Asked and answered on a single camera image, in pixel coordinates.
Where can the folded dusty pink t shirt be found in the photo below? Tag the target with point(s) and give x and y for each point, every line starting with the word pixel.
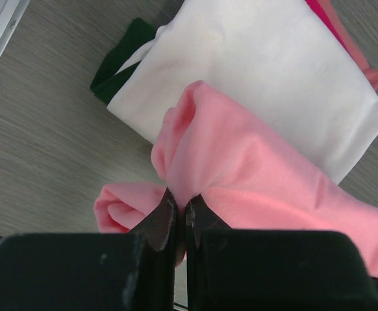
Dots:
pixel 370 73

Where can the folded white t shirt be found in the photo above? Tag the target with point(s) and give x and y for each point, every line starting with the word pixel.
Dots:
pixel 277 59

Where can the folded dark green t shirt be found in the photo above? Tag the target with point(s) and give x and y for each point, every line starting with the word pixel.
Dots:
pixel 113 72

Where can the folded red t shirt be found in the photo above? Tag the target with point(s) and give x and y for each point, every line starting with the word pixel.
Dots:
pixel 322 9

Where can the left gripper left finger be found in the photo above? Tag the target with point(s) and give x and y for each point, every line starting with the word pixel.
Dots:
pixel 93 271

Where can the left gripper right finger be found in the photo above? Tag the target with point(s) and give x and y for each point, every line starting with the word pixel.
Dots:
pixel 240 269

